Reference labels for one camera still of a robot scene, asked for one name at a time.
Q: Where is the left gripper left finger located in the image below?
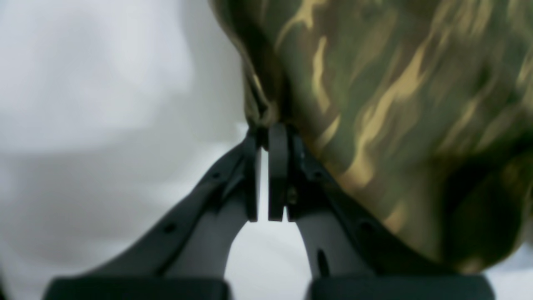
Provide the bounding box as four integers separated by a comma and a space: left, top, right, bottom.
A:
44, 130, 260, 300

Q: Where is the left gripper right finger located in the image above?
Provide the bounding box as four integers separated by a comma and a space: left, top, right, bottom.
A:
268, 123, 495, 300

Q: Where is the camouflage T-shirt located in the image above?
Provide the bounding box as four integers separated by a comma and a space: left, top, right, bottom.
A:
211, 0, 532, 273

